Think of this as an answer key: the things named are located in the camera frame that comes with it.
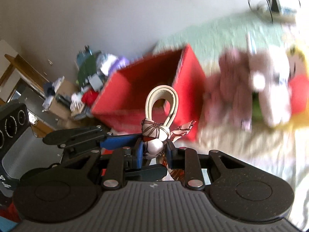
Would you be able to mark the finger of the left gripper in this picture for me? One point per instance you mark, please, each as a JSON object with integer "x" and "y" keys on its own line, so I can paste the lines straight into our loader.
{"x": 147, "y": 173}
{"x": 119, "y": 141}

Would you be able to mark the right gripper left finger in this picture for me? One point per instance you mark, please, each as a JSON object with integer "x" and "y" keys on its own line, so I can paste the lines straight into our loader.
{"x": 118, "y": 162}

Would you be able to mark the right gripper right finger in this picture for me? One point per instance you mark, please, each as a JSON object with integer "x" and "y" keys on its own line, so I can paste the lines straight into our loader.
{"x": 187, "y": 160}

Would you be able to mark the large red cardboard box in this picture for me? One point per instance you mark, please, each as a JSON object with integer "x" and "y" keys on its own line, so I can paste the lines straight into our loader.
{"x": 121, "y": 103}

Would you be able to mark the red plush toy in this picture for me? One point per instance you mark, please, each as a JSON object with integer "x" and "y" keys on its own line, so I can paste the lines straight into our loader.
{"x": 89, "y": 97}

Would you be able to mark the white square box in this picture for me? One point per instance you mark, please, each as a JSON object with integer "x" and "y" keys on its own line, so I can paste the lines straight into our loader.
{"x": 95, "y": 82}

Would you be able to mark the brown cardboard boxes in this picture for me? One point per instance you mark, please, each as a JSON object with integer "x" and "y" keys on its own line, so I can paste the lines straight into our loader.
{"x": 58, "y": 105}

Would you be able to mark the purple white tissue pack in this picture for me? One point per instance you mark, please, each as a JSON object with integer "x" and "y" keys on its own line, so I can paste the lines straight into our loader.
{"x": 108, "y": 64}

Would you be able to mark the green cloth item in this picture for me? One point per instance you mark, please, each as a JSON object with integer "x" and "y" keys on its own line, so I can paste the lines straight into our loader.
{"x": 87, "y": 68}

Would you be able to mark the pink plush rabbit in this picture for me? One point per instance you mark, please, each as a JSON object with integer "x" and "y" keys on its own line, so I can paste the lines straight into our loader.
{"x": 229, "y": 93}

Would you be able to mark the green bed sheet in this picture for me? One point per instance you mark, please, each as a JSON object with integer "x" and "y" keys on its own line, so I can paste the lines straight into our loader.
{"x": 210, "y": 38}

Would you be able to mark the yellow plush toy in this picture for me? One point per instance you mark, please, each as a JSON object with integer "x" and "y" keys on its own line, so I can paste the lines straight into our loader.
{"x": 298, "y": 83}

